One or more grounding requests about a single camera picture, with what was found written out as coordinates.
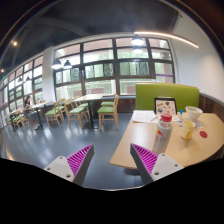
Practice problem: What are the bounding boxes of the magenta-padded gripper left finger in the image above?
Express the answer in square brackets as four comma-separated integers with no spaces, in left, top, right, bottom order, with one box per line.
[43,143,95,187]

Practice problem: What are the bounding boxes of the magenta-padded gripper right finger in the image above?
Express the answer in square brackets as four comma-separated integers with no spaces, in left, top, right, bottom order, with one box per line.
[129,143,185,185]

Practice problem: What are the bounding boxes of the clear bottle with red cap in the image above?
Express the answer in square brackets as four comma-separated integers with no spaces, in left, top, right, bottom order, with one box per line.
[152,111,174,155]

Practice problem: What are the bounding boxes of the white paper sheet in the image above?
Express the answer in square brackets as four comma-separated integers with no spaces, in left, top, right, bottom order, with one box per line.
[131,109,159,124]

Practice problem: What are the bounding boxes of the black tablet with sticker picture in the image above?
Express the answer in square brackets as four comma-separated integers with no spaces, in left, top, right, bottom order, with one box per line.
[153,97,178,118]

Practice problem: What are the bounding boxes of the group of green-seated wooden chairs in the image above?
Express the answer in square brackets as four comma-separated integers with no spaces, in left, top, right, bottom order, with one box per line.
[3,94,120,132]

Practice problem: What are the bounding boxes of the wooden dining table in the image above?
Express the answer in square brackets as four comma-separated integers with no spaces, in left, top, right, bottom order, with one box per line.
[72,93,105,129]
[31,100,52,130]

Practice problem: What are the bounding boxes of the white bowl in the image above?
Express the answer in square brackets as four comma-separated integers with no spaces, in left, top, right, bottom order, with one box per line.
[184,105,204,123]

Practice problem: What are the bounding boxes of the person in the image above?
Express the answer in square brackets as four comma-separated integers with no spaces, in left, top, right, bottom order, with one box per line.
[22,95,40,130]

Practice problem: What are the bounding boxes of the group of pendant ceiling lamps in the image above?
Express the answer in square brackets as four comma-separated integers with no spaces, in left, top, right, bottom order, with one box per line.
[16,34,146,84]

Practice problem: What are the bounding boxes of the long curved ceiling light strip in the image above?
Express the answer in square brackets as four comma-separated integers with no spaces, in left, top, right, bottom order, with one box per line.
[133,30,200,49]

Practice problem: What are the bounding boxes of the cream mug with yellow handle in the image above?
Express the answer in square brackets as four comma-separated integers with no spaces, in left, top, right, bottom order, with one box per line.
[179,119,197,141]

